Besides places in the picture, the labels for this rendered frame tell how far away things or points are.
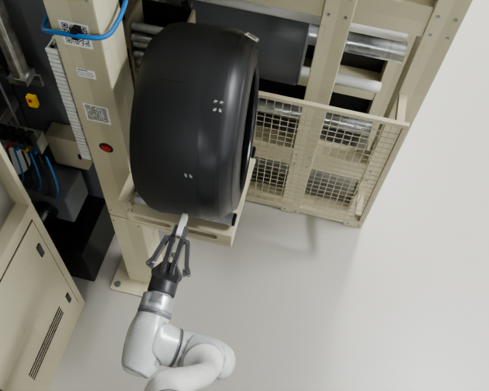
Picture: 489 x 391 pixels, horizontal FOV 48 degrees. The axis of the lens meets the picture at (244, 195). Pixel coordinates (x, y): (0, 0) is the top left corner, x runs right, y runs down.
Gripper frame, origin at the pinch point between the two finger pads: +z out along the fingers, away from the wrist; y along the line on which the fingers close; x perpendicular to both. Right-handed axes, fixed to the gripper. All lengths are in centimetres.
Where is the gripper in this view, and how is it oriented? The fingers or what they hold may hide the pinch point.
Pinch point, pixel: (182, 226)
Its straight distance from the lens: 155.2
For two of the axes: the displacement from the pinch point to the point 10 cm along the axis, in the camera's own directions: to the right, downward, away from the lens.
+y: -9.7, -2.3, 0.8
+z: 2.4, -8.8, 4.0
